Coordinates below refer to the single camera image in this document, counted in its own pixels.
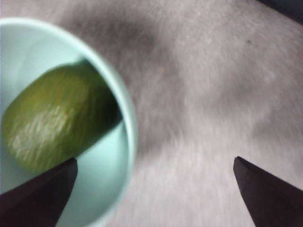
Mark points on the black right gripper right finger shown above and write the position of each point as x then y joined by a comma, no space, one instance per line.
272,198

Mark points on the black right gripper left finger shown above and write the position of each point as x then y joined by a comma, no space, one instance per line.
38,201

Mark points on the green avocado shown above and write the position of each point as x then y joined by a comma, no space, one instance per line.
59,113

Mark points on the teal ceramic bowl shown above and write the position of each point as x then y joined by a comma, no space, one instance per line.
23,47

